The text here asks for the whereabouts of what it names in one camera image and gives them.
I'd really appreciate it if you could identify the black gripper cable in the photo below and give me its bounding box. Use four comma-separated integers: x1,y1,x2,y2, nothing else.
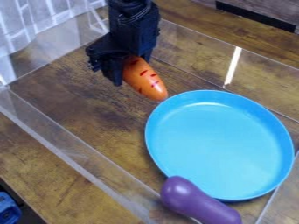
112,0,155,25

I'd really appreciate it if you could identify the purple toy eggplant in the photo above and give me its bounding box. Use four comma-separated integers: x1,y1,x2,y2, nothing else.
160,176,243,224

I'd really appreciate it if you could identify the blue round plastic tray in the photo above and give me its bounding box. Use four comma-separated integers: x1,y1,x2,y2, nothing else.
144,90,295,201

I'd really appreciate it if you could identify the orange toy carrot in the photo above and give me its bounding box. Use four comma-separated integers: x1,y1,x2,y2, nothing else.
123,56,168,101

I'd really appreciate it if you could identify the white checkered curtain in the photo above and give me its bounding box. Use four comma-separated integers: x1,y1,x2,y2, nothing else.
0,0,108,87

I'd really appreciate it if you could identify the dark baseboard strip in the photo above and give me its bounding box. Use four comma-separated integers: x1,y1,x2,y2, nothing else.
215,1,295,33

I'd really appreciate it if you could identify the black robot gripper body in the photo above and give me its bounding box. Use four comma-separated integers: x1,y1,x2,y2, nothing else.
84,0,163,73

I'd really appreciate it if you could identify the blue plastic object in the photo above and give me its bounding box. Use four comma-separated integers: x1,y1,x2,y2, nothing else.
0,192,22,224

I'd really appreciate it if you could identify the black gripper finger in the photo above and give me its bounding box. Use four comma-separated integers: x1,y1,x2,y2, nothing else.
97,53,128,87

